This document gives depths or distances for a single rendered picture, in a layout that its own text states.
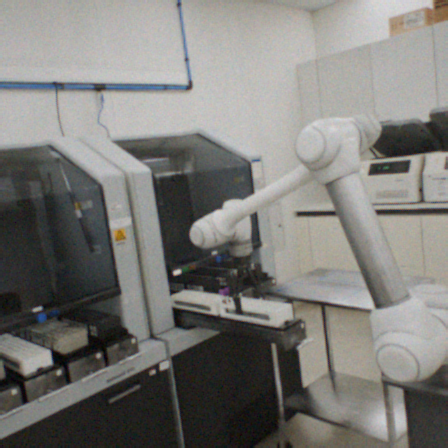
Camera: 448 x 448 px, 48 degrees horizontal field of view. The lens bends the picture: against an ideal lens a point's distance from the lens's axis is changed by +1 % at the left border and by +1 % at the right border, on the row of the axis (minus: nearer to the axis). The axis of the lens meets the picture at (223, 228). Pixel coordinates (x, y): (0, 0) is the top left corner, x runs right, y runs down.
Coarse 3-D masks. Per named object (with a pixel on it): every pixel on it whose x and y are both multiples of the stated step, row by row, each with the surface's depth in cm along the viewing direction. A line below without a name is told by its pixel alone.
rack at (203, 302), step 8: (176, 296) 219; (184, 296) 217; (192, 296) 216; (200, 296) 214; (208, 296) 212; (216, 296) 210; (176, 304) 220; (184, 304) 218; (192, 304) 216; (200, 304) 220; (208, 304) 203; (216, 304) 200; (208, 312) 204; (216, 312) 201
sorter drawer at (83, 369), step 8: (80, 352) 178; (88, 352) 178; (96, 352) 180; (56, 360) 179; (64, 360) 176; (72, 360) 174; (80, 360) 175; (88, 360) 178; (96, 360) 180; (64, 368) 175; (72, 368) 173; (80, 368) 175; (88, 368) 178; (96, 368) 180; (104, 368) 178; (72, 376) 173; (80, 376) 176; (88, 376) 173; (96, 376) 175
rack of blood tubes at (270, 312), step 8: (224, 304) 196; (232, 304) 195; (248, 304) 192; (256, 304) 191; (264, 304) 189; (272, 304) 188; (280, 304) 186; (288, 304) 185; (224, 312) 197; (232, 312) 197; (248, 312) 194; (256, 312) 184; (264, 312) 181; (272, 312) 178; (280, 312) 179; (288, 312) 182; (248, 320) 188; (256, 320) 185; (264, 320) 182; (272, 320) 179; (280, 320) 179
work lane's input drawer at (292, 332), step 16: (176, 320) 218; (192, 320) 209; (208, 320) 202; (224, 320) 196; (240, 320) 190; (288, 320) 181; (304, 320) 183; (240, 336) 190; (256, 336) 184; (272, 336) 178; (288, 336) 177; (304, 336) 183
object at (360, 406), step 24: (288, 288) 224; (312, 288) 219; (336, 288) 214; (360, 288) 210; (408, 288) 201; (312, 384) 246; (336, 384) 242; (360, 384) 239; (288, 408) 229; (312, 408) 223; (336, 408) 221; (360, 408) 218; (384, 408) 216; (360, 432) 201; (384, 432) 199
